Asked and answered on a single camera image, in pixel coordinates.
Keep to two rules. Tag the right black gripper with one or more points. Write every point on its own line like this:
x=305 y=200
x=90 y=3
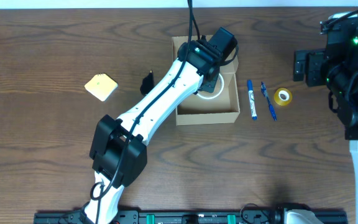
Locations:
x=301 y=66

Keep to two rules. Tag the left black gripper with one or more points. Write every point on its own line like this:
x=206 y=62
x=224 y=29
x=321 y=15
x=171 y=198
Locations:
x=212 y=84

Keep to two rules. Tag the white tape roll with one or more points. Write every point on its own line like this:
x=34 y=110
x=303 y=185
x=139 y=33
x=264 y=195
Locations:
x=216 y=95

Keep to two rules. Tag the yellow sticky note pad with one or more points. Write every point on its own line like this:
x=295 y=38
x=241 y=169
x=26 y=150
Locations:
x=101 y=86

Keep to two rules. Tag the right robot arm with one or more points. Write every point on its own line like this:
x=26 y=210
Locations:
x=336 y=66

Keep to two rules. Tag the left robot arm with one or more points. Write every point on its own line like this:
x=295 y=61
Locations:
x=119 y=146

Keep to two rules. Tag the open cardboard box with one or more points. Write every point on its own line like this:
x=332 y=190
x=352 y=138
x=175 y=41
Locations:
x=223 y=109

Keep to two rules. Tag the small yellow tape roll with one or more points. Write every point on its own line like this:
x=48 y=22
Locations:
x=283 y=97

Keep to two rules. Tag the blue and white marker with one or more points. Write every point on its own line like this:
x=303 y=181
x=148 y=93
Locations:
x=251 y=100

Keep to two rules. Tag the blue ballpoint pen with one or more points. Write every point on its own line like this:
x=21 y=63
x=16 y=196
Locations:
x=266 y=96

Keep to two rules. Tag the black teardrop-shaped object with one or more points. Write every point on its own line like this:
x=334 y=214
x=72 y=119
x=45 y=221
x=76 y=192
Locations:
x=147 y=83

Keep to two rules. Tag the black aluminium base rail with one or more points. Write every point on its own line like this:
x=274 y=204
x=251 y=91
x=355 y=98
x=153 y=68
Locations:
x=135 y=217

